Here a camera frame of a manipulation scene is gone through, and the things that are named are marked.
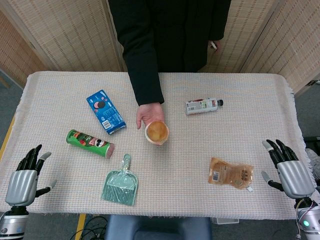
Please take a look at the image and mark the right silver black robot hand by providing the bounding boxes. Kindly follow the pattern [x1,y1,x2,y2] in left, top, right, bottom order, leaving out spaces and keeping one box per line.
[261,139,316,200]

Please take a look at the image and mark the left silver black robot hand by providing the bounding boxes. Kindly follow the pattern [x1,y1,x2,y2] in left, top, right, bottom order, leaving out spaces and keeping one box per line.
[5,144,58,207]

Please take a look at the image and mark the person's bare hand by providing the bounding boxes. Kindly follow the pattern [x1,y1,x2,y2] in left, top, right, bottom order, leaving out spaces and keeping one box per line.
[135,102,166,130]

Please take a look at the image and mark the orange jelly cup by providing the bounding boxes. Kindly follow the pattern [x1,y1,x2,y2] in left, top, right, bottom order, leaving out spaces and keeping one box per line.
[144,120,170,147]

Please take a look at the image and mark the person's hand holding device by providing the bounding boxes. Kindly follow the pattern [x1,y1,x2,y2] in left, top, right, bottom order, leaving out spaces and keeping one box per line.
[209,39,222,53]

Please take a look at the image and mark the woven checkered tablecloth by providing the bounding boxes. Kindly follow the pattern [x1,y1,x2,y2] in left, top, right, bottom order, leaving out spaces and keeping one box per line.
[0,71,316,221]

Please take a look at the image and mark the blue Oreo cookie box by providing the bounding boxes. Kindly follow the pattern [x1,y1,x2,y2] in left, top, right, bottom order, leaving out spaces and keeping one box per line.
[86,89,127,136]

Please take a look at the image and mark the white labelled bottle black cap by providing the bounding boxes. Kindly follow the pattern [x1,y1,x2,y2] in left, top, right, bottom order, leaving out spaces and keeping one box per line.
[185,98,225,116]

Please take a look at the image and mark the brown packaged pastry bag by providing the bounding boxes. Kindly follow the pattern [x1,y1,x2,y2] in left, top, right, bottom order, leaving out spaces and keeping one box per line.
[207,157,255,192]

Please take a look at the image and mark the green Pringles can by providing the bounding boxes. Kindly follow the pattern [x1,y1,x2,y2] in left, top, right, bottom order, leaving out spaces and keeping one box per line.
[65,129,116,160]

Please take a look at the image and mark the person in black coat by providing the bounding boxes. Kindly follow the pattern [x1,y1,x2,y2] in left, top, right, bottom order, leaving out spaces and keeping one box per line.
[107,0,232,107]

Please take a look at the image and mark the yellow floor tape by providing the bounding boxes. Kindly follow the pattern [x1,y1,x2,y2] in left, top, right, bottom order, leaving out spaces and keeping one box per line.
[74,213,87,240]

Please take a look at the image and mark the teal mini dustpan brush set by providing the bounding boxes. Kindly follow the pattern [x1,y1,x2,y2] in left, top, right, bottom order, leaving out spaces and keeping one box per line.
[100,153,139,207]

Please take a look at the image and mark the clear plastic box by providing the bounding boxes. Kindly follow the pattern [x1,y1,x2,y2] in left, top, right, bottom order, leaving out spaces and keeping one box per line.
[211,216,240,225]

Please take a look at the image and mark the woven bamboo folding screen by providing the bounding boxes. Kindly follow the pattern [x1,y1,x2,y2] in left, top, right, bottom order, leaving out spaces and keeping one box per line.
[0,0,320,95]

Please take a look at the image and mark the black floor cables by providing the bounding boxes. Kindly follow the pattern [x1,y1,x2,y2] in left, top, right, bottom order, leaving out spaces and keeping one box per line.
[67,215,109,240]

